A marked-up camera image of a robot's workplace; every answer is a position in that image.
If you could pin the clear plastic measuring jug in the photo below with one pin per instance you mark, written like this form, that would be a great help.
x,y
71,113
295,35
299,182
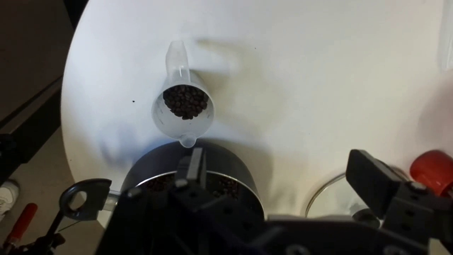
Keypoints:
x,y
163,118

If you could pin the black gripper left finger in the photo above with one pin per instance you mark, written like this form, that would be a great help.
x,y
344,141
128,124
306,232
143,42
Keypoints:
x,y
193,165

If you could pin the glass lid with black knob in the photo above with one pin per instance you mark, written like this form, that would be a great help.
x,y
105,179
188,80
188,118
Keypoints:
x,y
326,199

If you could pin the red mug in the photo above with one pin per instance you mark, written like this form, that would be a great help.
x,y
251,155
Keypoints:
x,y
432,171

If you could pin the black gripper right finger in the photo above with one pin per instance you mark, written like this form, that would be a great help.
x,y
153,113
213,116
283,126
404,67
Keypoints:
x,y
372,179

